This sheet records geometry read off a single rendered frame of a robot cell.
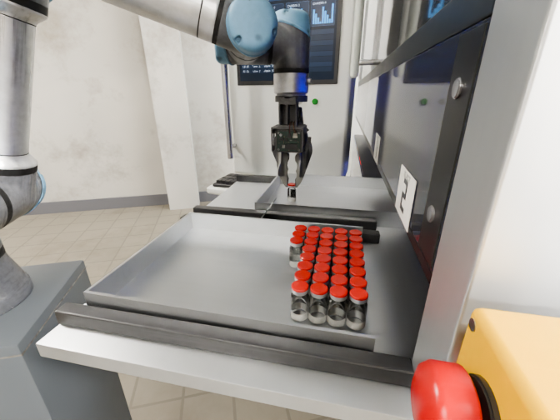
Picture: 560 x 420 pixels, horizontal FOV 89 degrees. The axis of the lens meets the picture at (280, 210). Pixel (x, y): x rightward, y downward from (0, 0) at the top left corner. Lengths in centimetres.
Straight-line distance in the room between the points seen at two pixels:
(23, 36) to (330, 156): 92
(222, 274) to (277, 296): 10
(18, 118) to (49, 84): 278
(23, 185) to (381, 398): 71
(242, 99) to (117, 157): 232
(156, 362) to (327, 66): 104
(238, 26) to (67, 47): 302
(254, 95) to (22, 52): 77
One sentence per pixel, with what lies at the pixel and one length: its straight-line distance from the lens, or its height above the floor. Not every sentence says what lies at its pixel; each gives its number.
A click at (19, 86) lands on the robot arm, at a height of 115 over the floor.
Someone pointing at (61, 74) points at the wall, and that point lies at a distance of 347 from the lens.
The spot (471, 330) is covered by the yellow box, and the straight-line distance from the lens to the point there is 19.
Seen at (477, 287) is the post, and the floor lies 103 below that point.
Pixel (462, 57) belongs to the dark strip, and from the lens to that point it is 27.
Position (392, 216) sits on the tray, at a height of 91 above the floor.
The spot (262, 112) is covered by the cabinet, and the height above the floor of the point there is 107.
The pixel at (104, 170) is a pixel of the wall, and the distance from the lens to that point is 348.
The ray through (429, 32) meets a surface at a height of 120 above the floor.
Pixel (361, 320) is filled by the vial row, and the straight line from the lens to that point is 36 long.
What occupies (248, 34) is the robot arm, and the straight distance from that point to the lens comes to 48.
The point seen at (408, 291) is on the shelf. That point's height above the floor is 88.
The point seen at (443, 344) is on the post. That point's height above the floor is 97.
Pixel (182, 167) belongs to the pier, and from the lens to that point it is 310.
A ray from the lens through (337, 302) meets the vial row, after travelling 35.
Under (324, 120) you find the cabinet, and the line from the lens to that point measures 117.
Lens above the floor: 114
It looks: 22 degrees down
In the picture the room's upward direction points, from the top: straight up
